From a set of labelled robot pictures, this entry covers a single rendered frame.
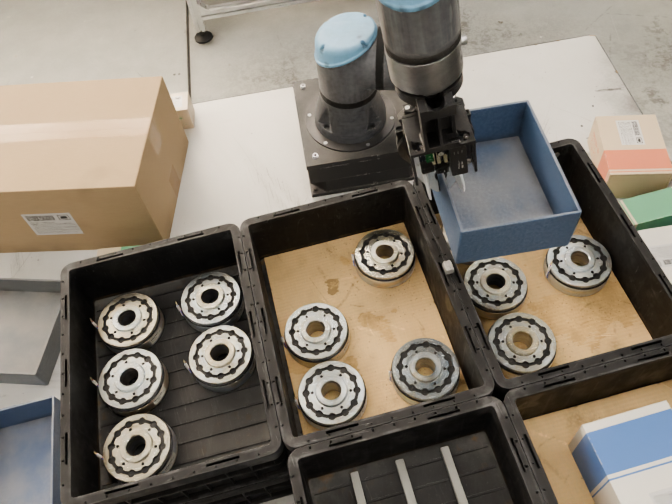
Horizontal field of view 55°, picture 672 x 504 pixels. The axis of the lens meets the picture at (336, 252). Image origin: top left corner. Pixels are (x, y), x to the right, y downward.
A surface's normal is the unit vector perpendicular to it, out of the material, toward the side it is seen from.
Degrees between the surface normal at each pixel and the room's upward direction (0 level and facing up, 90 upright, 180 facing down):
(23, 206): 90
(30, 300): 0
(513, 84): 0
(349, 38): 6
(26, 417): 90
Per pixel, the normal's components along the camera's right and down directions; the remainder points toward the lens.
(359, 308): -0.09, -0.55
